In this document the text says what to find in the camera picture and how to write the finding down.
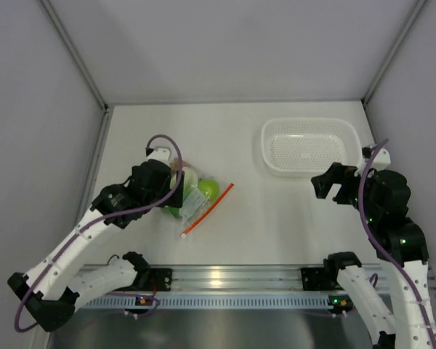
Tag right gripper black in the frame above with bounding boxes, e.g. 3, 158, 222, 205
311, 161, 381, 220

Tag clear zip bag orange seal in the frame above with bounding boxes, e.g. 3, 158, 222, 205
164, 160, 235, 238

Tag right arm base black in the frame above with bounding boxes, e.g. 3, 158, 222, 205
300, 267, 332, 292

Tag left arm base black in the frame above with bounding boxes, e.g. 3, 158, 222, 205
137, 268, 173, 292

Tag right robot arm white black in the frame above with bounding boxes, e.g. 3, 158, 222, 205
311, 163, 436, 348

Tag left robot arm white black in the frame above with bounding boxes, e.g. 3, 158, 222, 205
7, 159, 184, 333

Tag green fake lettuce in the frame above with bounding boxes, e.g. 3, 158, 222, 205
161, 206, 182, 219

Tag green fake apple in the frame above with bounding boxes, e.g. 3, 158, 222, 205
198, 179, 220, 201

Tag white perforated plastic basket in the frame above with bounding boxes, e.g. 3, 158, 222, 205
260, 118, 362, 178

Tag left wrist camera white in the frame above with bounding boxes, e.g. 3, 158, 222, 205
146, 146, 171, 164

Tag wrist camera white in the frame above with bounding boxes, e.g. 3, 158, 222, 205
146, 146, 171, 164
362, 145, 391, 171

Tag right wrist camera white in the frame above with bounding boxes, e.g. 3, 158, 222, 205
362, 145, 391, 171

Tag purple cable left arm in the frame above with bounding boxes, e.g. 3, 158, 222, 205
14, 134, 185, 334

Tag right aluminium frame post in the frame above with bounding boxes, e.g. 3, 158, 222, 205
361, 0, 430, 108

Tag aluminium frame post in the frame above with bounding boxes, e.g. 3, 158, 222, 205
361, 0, 430, 108
37, 0, 108, 113

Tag slotted grey cable duct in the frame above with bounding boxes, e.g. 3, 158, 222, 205
72, 293, 353, 310

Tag aluminium mounting rail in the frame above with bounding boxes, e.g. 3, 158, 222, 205
151, 264, 323, 294

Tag left aluminium frame post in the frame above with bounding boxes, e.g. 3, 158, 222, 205
37, 0, 108, 113

